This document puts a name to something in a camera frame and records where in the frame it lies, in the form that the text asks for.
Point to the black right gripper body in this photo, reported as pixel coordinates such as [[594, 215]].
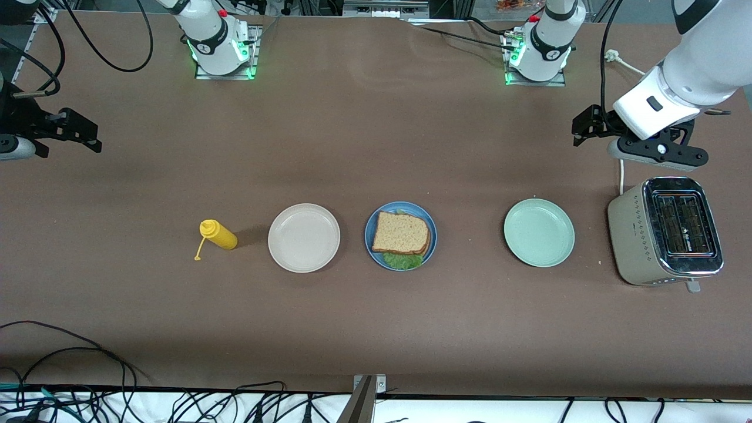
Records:
[[20, 116]]

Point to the pale green plate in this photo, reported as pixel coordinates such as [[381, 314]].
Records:
[[539, 232]]

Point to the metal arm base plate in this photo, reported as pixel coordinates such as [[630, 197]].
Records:
[[226, 77], [537, 83]]

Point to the yellow mustard squeeze bottle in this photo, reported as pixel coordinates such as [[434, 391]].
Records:
[[220, 235]]

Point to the metal mount bracket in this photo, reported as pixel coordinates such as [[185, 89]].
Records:
[[367, 385]]

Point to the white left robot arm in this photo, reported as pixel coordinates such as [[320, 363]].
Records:
[[693, 64]]

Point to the beige and chrome toaster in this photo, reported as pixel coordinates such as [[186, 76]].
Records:
[[631, 247]]

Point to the green lettuce leaf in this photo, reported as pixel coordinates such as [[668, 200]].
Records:
[[402, 261]]

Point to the orange package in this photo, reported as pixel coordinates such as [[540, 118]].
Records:
[[511, 4]]

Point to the aluminium table frame rail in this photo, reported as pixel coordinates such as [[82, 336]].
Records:
[[23, 53]]

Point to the blue plate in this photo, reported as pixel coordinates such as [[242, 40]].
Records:
[[372, 226]]

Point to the beige plate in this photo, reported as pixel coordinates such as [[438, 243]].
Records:
[[304, 238]]

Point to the grey metal background frame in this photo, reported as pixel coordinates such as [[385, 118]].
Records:
[[385, 7]]

